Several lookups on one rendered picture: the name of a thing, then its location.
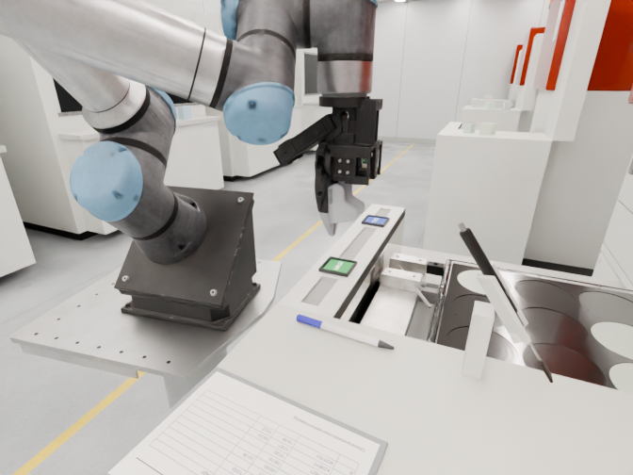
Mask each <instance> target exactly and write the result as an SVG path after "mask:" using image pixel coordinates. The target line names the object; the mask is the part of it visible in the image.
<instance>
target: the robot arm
mask: <svg viewBox="0 0 633 475"><path fill-rule="evenodd" d="M220 4H221V9H220V17H221V23H222V29H223V33H224V36H223V35H220V34H219V33H217V32H214V31H212V30H210V29H208V28H205V27H203V26H201V25H197V24H195V23H193V22H191V21H189V20H187V19H185V18H182V17H180V16H178V15H176V14H173V13H171V12H169V11H167V10H164V9H162V8H160V7H157V6H155V5H153V4H150V3H148V2H146V1H144V0H0V34H1V35H3V36H6V37H9V38H12V39H13V40H14V41H16V42H17V43H18V44H19V45H20V46H21V47H22V48H23V49H24V50H25V51H26V52H27V53H28V54H29V55H30V56H31V57H32V58H33V59H34V60H35V61H37V62H38V63H39V64H40V65H41V67H42V68H43V69H44V70H45V71H46V72H47V73H48V74H50V75H51V76H52V77H53V78H54V79H55V80H56V81H57V82H58V83H59V84H60V85H61V86H62V87H63V88H64V89H65V90H66V91H67V92H68V93H69V94H70V95H71V96H72V97H73V98H74V99H75V100H77V101H78V102H79V103H80V104H81V105H82V106H83V108H82V114H83V118H84V120H85V121H86V122H87V123H88V124H89V125H90V126H91V127H92V128H93V129H94V130H95V131H96V132H98V133H99V135H100V139H99V142H97V143H95V144H92V145H91V146H90V147H88V148H87V149H86V150H84V151H83V153H84V155H83V156H79V157H78V158H77V159H76V160H75V162H74V164H73V167H72V170H71V174H70V188H71V192H72V195H73V197H74V199H75V200H76V201H77V202H78V203H79V204H80V205H81V206H83V207H84V208H85V209H87V210H88V212H89V213H90V214H91V215H92V216H94V217H95V218H97V219H99V220H102V221H105V222H107V223H109V224H110V225H112V226H114V227H115V228H117V229H119V230H120V231H122V232H123V233H125V234H126V235H127V236H129V237H131V238H132V239H133V240H134V241H135V243H136V244H137V246H138V248H139V250H140V251H141V252H142V253H143V254H144V255H145V256H146V257H148V258H150V259H152V260H153V261H154V262H157V263H161V264H171V263H176V262H179V261H181V260H183V259H185V258H187V257H188V256H190V255H191V254H192V253H194V252H195V250H196V249H197V248H198V247H199V246H200V244H201V243H202V241H203V238H204V235H205V232H206V226H207V221H206V216H205V214H204V211H203V209H202V208H201V207H200V206H199V205H198V204H197V203H196V202H195V201H193V200H192V199H190V198H188V197H187V196H184V195H181V194H178V193H175V192H172V191H171V190H170V189H169V188H168V187H167V186H166V185H164V178H165V173H166V169H167V164H168V160H169V155H170V147H171V143H172V138H173V136H174V133H175V130H176V109H175V106H174V103H173V101H172V100H171V98H170V97H169V96H168V94H167V93H170V94H173V95H176V96H179V97H181V98H184V99H187V100H189V101H192V102H195V103H198V104H200V105H203V106H209V107H212V108H214V109H216V110H218V111H222V112H223V116H224V122H225V125H226V128H227V129H228V131H229V132H230V133H231V134H232V135H234V136H237V137H238V139H239V140H241V141H243V142H246V143H249V144H253V145H269V144H272V143H275V142H277V141H279V140H281V139H282V138H283V137H284V136H286V135H287V134H288V131H289V129H290V126H291V119H292V111H293V107H294V105H295V94H294V88H295V70H296V55H297V49H311V48H317V92H319V93H321V95H322V96H319V106H324V107H332V108H333V113H330V114H327V115H325V116H324V117H322V118H321V119H319V120H318V121H316V122H315V123H313V124H312V125H310V126H309V127H307V128H306V129H304V130H303V131H301V132H300V133H299V134H298V135H297V136H295V137H294V138H291V139H287V140H285V141H284V142H283V143H281V144H280V145H279V146H278V148H277V149H276V150H275V151H273V154H274V155H275V157H276V158H277V160H278V162H279V164H280V165H283V164H286V163H287V165H289V164H291V163H293V162H297V161H298V160H299V159H300V158H301V157H303V154H304V153H306V152H307V151H309V150H310V149H312V148H314V147H315V146H317V145H318V147H317V148H316V161H315V172H316V177H315V195H316V204H317V210H318V212H319V215H320V218H321V219H322V222H323V224H324V226H325V228H326V230H327V232H328V234H329V236H331V237H333V236H334V235H335V232H336V228H337V224H338V223H339V222H346V221H355V220H356V219H357V218H358V214H362V213H363V212H364V210H365V203H364V202H363V201H361V200H360V199H358V198H357V197H355V196H354V195H353V193H352V185H365V186H368V185H369V179H375V178H376V177H377V175H381V152H382V140H380V139H378V128H379V114H380V109H382V100H383V99H370V96H367V94H368V93H370V92H371V91H372V76H373V57H374V40H375V25H376V9H377V8H378V2H377V0H220ZM166 92H167V93H166ZM348 116H349V117H348ZM379 150H380V153H379ZM378 160H379V167H378Z"/></svg>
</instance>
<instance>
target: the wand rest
mask: <svg viewBox="0 0 633 475"><path fill-rule="evenodd" d="M491 265H492V266H493V268H494V270H495V272H496V274H497V276H498V277H499V279H500V281H501V282H502V284H503V286H504V288H506V289H507V290H508V291H509V293H510V297H511V299H512V301H513V303H514V304H515V306H516V308H517V310H518V311H517V314H518V316H519V318H520V319H519V318H518V317H517V315H516V313H515V311H514V310H513V308H512V306H511V304H510V302H509V300H508V298H507V297H506V295H505V293H504V291H503V290H502V288H501V286H500V284H499V283H498V282H497V280H496V278H495V276H491V275H483V274H482V272H481V271H480V272H478V273H477V276H478V277H477V279H478V281H479V283H480V285H481V286H482V288H483V290H484V292H485V293H486V295H487V297H488V299H489V300H490V302H491V303H484V302H479V301H475V304H474V309H473V314H472V319H471V323H470V328H469V333H468V338H467V342H466V347H465V352H464V357H463V373H462V375H465V376H469V377H473V378H476V379H480V378H481V373H482V370H483V366H484V361H485V357H486V353H487V349H488V345H489V341H490V336H491V332H492V328H493V324H494V320H495V312H496V313H497V315H498V316H499V318H500V319H501V321H502V323H503V325H504V326H505V328H506V330H507V332H508V333H509V335H510V337H511V340H512V342H513V343H514V344H515V343H520V342H524V343H527V344H528V343H529V342H530V341H531V339H530V338H529V336H528V333H527V332H526V330H525V328H524V327H526V326H527V325H528V321H527V320H526V318H525V316H524V314H523V313H522V311H521V309H520V307H519V305H518V304H517V302H516V300H515V299H514V298H513V296H512V294H511V292H510V290H509V288H508V286H507V284H506V283H505V281H504V279H503V277H502V276H501V274H500V272H499V270H498V268H497V267H496V265H495V263H491ZM520 320H521V321H522V322H523V324H524V326H523V325H522V323H521V321H520Z"/></svg>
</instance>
